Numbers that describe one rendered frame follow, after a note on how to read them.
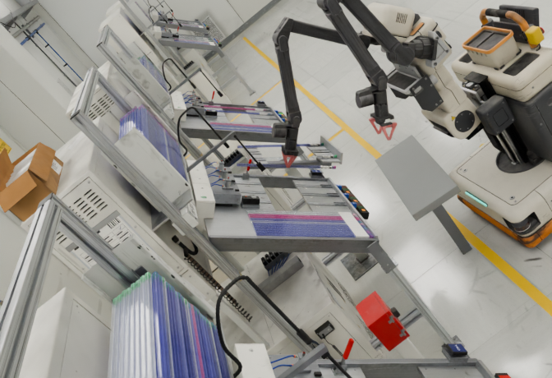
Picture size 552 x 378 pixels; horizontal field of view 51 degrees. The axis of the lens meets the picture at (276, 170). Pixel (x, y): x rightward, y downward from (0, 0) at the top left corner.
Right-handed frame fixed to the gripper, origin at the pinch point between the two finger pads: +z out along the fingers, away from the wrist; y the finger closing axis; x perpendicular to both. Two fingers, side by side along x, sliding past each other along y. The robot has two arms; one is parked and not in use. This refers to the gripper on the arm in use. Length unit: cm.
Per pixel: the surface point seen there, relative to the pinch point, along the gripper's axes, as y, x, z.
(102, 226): 61, -85, 4
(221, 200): 28.5, -36.3, 7.2
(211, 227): 49, -43, 10
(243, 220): 42, -28, 10
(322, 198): 15.4, 15.1, 10.4
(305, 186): 1.5, 10.6, 10.5
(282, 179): -7.6, 0.8, 10.6
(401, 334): 104, 20, 24
